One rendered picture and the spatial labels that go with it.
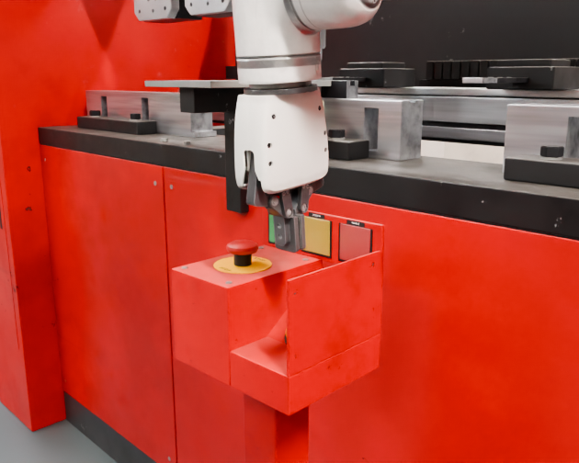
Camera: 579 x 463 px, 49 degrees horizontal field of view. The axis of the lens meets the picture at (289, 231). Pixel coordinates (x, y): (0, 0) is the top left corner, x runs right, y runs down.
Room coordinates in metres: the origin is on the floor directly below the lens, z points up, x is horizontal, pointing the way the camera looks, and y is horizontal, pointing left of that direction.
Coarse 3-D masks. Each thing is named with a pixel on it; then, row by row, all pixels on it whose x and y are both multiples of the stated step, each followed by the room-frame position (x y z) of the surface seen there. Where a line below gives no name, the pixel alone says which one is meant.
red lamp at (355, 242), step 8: (344, 224) 0.74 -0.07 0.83; (344, 232) 0.74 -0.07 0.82; (352, 232) 0.73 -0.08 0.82; (360, 232) 0.72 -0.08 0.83; (368, 232) 0.71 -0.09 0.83; (344, 240) 0.74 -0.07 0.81; (352, 240) 0.73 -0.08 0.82; (360, 240) 0.72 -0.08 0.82; (368, 240) 0.71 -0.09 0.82; (344, 248) 0.74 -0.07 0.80; (352, 248) 0.73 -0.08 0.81; (360, 248) 0.72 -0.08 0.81; (368, 248) 0.71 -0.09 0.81; (344, 256) 0.74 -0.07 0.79; (352, 256) 0.73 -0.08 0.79
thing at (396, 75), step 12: (348, 72) 1.36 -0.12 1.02; (360, 72) 1.34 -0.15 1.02; (372, 72) 1.32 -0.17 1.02; (384, 72) 1.30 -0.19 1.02; (396, 72) 1.32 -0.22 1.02; (408, 72) 1.35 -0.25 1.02; (360, 84) 1.34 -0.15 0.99; (372, 84) 1.32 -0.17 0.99; (384, 84) 1.30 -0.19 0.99; (396, 84) 1.33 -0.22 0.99; (408, 84) 1.36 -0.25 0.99
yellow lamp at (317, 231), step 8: (304, 216) 0.79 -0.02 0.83; (312, 224) 0.77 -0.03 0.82; (320, 224) 0.77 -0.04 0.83; (328, 224) 0.76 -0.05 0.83; (312, 232) 0.77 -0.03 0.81; (320, 232) 0.77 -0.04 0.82; (328, 232) 0.76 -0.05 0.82; (312, 240) 0.77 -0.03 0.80; (320, 240) 0.77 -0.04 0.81; (328, 240) 0.76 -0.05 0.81; (312, 248) 0.77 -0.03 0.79; (320, 248) 0.77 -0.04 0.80; (328, 248) 0.76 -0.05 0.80
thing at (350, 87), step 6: (336, 84) 1.12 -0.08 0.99; (342, 84) 1.11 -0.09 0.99; (348, 84) 1.11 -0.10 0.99; (354, 84) 1.12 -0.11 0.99; (324, 90) 1.14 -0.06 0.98; (330, 90) 1.13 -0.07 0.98; (336, 90) 1.12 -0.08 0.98; (342, 90) 1.11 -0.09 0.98; (348, 90) 1.11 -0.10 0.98; (354, 90) 1.12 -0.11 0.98; (324, 96) 1.14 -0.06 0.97; (330, 96) 1.13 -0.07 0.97; (336, 96) 1.12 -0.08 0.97; (342, 96) 1.11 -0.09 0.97; (348, 96) 1.11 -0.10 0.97; (354, 96) 1.12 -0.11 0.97
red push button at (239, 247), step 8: (240, 240) 0.75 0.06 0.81; (248, 240) 0.75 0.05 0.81; (232, 248) 0.73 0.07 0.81; (240, 248) 0.73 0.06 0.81; (248, 248) 0.73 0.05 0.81; (256, 248) 0.74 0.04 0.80; (240, 256) 0.73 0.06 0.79; (248, 256) 0.74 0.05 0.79; (240, 264) 0.73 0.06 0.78; (248, 264) 0.74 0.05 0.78
